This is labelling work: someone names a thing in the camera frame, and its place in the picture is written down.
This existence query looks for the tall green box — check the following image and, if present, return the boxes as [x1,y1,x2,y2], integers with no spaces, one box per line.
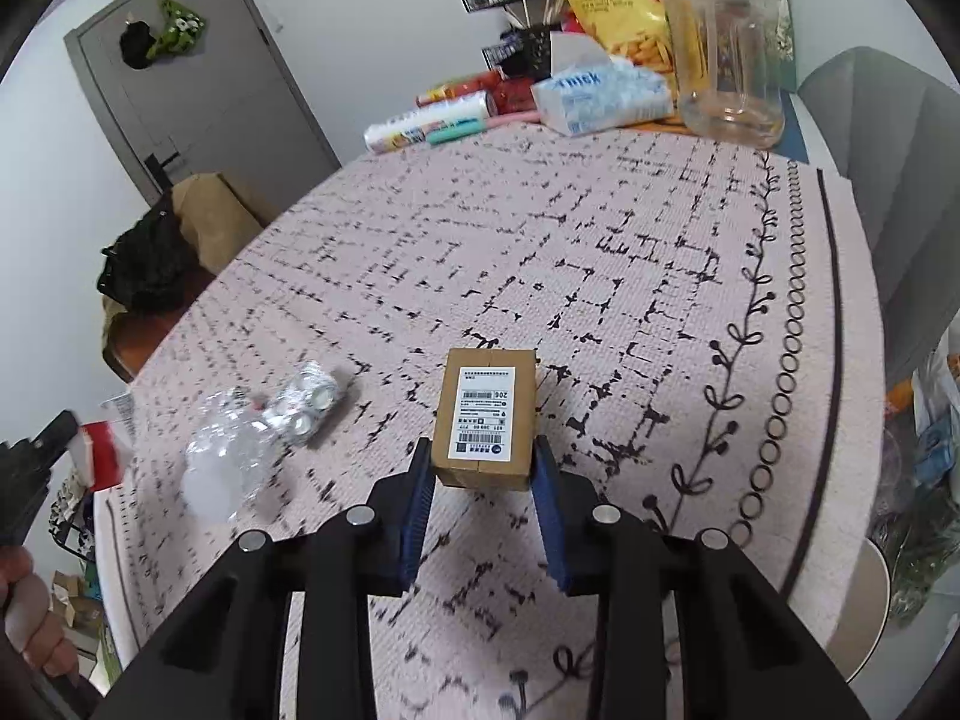
[731,0,797,91]

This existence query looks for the mint green marker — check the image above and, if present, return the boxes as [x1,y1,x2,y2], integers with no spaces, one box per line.
[426,116,492,147]

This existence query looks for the grey upholstered chair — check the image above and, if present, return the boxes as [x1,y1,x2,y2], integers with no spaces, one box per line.
[795,45,960,383]

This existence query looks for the grey door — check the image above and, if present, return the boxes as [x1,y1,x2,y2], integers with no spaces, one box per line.
[64,0,342,207]

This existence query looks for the white roll of bags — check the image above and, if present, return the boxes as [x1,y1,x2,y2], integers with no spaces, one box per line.
[364,90,490,156]

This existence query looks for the white round bin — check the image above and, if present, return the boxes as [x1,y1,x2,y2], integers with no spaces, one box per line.
[829,536,893,687]

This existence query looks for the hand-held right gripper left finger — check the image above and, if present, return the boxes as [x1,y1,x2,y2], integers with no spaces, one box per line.
[94,441,440,720]

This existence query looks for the small cardboard box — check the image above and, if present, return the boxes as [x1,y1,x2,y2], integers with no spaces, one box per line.
[430,347,539,494]

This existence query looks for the person's left hand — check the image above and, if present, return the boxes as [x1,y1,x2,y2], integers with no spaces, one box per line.
[0,549,80,680]

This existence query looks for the green hanging cloth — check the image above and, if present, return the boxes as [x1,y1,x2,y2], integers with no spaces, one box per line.
[146,0,207,61]

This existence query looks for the black bag on chair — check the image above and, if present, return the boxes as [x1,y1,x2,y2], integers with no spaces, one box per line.
[97,191,197,312]

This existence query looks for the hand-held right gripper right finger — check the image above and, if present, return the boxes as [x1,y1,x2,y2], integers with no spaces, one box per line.
[529,435,875,720]

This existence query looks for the clear plastic water jug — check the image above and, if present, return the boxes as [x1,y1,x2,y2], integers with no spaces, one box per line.
[660,0,787,149]

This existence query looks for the brown cardboard carton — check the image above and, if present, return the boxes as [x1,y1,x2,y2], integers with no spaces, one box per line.
[49,570,106,627]

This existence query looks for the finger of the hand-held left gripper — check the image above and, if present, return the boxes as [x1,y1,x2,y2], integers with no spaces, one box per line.
[0,411,80,547]

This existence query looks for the black mesh basket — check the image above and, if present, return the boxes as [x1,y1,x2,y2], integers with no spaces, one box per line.
[480,26,556,83]

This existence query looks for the black hanging hat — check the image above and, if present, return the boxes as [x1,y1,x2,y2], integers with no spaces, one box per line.
[118,21,157,70]

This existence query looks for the crumpled clear plastic wrap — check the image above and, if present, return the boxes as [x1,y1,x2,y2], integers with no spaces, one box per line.
[182,388,282,526]

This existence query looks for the blue white tissue pack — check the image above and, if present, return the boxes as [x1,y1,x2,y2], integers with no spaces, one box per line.
[531,34,674,137]

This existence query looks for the brown paper bag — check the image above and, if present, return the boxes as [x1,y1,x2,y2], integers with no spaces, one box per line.
[171,172,265,275]

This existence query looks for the red packets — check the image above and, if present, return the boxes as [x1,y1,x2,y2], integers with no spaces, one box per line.
[415,69,552,115]

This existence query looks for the plastic bag of vegetables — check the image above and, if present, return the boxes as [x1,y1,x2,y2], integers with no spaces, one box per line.
[866,345,960,631]

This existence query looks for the orange brown chair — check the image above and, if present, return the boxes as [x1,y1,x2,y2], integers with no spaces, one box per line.
[101,270,215,383]

